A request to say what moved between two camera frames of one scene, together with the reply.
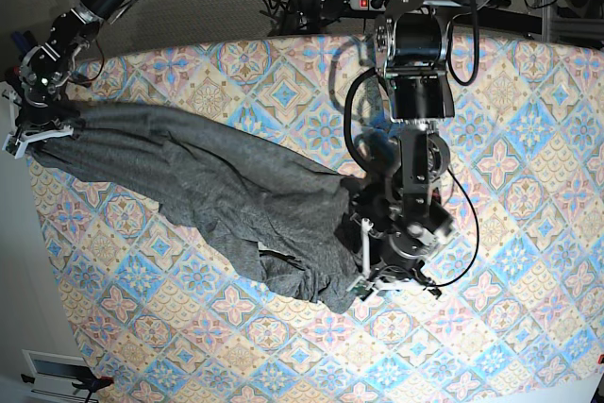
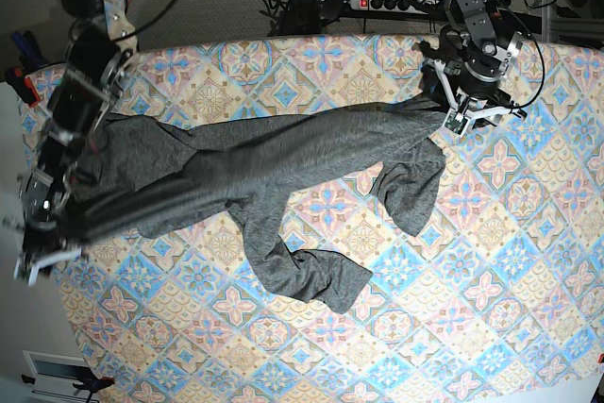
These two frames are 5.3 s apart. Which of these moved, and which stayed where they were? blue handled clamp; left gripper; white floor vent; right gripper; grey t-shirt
Moved: left gripper; right gripper; grey t-shirt
Stayed: white floor vent; blue handled clamp
